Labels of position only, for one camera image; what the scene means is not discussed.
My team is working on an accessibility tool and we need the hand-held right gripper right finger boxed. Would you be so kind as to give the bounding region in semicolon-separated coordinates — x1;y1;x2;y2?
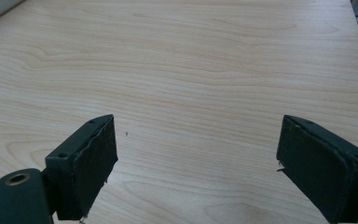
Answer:
276;114;358;224

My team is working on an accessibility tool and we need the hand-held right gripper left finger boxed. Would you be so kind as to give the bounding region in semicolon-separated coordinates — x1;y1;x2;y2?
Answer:
45;114;119;221

